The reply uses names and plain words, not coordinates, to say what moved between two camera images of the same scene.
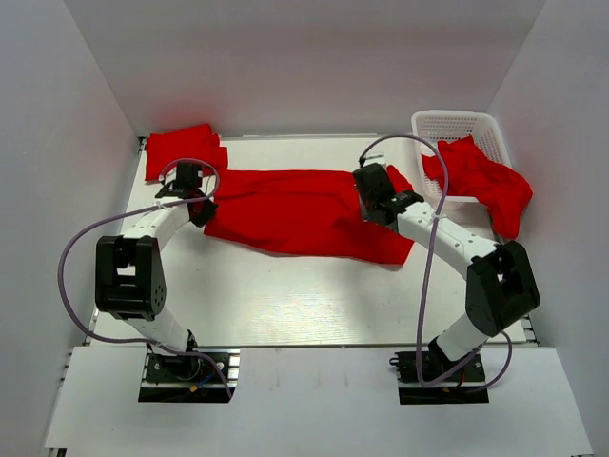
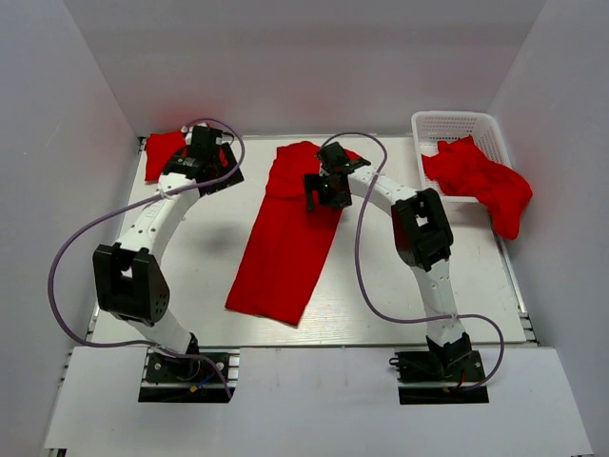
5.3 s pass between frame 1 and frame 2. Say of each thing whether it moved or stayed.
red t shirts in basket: stayed
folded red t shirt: stayed
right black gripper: moved
